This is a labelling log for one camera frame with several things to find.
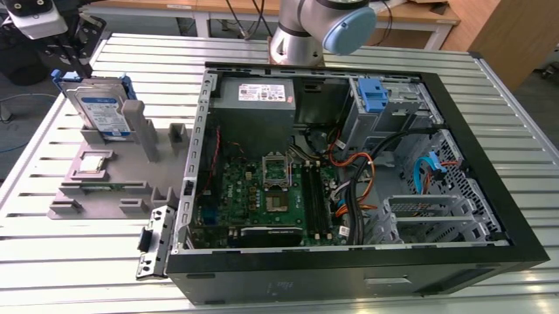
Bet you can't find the grey parts rack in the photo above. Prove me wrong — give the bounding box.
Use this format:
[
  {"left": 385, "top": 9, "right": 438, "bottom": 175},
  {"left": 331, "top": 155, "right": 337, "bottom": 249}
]
[{"left": 47, "top": 99, "right": 197, "bottom": 220}]

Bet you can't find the wooden cabinet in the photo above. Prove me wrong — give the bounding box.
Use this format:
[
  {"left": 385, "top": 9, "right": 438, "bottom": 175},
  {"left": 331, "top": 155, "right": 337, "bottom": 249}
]
[{"left": 470, "top": 0, "right": 559, "bottom": 92}]

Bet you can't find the office chair base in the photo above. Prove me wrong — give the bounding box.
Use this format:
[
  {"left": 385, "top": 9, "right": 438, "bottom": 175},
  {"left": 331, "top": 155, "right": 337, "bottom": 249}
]
[{"left": 535, "top": 60, "right": 559, "bottom": 79}]

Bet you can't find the grey metal drive cage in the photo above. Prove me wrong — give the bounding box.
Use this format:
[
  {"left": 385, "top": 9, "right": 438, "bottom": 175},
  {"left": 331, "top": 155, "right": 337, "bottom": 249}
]
[{"left": 341, "top": 77, "right": 442, "bottom": 164}]

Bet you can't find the black PC case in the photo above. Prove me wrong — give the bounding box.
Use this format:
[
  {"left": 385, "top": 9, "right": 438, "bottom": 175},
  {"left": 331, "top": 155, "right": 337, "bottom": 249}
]
[{"left": 166, "top": 60, "right": 550, "bottom": 307}]

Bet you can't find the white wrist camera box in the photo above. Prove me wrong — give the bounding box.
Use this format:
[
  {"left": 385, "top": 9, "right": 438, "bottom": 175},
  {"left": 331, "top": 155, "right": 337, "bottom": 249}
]
[{"left": 7, "top": 0, "right": 70, "bottom": 40}]

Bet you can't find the black graphics card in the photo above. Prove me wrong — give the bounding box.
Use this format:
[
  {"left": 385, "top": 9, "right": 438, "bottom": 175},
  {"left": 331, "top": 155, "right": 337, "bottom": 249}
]
[{"left": 227, "top": 225, "right": 305, "bottom": 249}]

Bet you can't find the blue plastic drive latch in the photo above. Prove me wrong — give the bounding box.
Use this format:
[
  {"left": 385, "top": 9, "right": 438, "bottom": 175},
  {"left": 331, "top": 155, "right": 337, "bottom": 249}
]
[{"left": 357, "top": 78, "right": 390, "bottom": 114}]

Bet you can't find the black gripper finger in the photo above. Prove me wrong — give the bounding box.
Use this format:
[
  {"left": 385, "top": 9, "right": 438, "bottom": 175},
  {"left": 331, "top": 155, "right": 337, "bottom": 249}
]
[
  {"left": 78, "top": 18, "right": 108, "bottom": 63},
  {"left": 39, "top": 38, "right": 94, "bottom": 78}
]

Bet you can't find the CPU socket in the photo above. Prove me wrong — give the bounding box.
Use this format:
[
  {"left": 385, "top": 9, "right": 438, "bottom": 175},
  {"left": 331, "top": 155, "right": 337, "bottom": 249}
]
[{"left": 265, "top": 191, "right": 293, "bottom": 213}]

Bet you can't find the black RAM slot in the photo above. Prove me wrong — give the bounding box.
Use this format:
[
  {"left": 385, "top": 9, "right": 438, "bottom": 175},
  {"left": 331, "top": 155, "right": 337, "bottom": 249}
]
[{"left": 303, "top": 162, "right": 323, "bottom": 239}]

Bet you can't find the orange power wire bundle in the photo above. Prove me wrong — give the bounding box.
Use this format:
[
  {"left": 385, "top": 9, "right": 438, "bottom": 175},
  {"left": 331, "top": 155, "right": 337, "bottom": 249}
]
[{"left": 329, "top": 150, "right": 379, "bottom": 217}]

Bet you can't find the red twisted wire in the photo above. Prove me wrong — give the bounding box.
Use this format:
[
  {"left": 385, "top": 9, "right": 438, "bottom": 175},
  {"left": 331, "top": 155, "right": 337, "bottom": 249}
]
[{"left": 209, "top": 126, "right": 225, "bottom": 197}]

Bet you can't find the hard disk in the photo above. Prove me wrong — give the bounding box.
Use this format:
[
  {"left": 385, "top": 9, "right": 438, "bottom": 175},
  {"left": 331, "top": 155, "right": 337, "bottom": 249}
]
[{"left": 51, "top": 69, "right": 139, "bottom": 142}]

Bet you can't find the grey card retention bracket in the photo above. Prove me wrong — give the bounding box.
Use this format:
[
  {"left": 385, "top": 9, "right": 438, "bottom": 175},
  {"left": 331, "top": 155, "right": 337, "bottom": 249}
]
[{"left": 135, "top": 204, "right": 177, "bottom": 281}]

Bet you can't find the grey power supply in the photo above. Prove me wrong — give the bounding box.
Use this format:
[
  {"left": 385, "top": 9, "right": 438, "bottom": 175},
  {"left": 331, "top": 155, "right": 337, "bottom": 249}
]
[{"left": 217, "top": 77, "right": 298, "bottom": 158}]

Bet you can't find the blue data wire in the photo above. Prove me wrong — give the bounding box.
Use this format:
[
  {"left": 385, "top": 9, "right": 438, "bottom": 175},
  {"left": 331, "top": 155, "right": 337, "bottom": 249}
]
[{"left": 413, "top": 152, "right": 445, "bottom": 197}]

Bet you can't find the black bin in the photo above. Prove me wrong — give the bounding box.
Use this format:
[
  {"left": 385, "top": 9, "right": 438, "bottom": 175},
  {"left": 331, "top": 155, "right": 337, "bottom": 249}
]
[{"left": 0, "top": 9, "right": 52, "bottom": 86}]

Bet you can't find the green motherboard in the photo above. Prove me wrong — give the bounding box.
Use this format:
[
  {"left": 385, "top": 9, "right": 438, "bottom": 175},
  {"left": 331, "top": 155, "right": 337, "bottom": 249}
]
[{"left": 191, "top": 153, "right": 351, "bottom": 248}]

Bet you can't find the black cable bundle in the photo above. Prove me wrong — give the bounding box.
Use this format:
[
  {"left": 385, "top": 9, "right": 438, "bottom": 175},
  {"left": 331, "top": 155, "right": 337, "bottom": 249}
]
[{"left": 349, "top": 129, "right": 441, "bottom": 246}]

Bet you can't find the wooden top desk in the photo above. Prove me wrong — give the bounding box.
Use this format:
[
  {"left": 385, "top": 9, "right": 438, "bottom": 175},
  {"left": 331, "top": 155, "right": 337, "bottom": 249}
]
[
  {"left": 83, "top": 0, "right": 281, "bottom": 37},
  {"left": 375, "top": 0, "right": 462, "bottom": 50}
]

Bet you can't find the disk power wire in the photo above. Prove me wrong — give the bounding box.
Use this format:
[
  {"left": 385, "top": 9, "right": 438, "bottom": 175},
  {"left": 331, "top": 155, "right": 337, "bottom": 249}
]
[{"left": 426, "top": 159, "right": 465, "bottom": 184}]

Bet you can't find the green RAM stick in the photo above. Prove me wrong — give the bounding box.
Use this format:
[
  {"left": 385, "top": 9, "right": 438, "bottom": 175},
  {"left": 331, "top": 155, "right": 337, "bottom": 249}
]
[{"left": 80, "top": 183, "right": 129, "bottom": 192}]

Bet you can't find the metal socket cover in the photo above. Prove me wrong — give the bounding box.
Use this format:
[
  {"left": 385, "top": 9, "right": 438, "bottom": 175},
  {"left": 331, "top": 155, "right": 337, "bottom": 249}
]
[{"left": 261, "top": 152, "right": 293, "bottom": 191}]

